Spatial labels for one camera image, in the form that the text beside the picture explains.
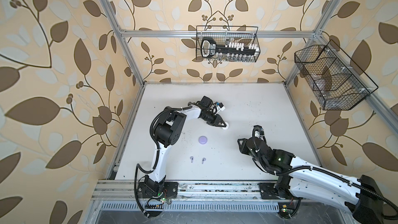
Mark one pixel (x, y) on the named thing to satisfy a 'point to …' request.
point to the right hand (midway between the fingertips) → (239, 143)
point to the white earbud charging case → (227, 126)
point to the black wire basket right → (337, 83)
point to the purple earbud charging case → (202, 139)
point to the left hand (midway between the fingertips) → (226, 124)
